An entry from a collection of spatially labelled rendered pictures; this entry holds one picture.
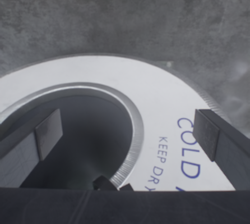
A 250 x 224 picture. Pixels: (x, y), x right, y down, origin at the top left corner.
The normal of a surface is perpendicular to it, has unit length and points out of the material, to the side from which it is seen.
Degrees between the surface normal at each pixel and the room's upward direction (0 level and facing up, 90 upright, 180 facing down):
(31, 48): 0
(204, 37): 0
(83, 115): 5
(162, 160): 90
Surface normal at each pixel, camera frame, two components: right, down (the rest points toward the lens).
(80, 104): 0.00, 0.65
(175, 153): -0.04, -0.76
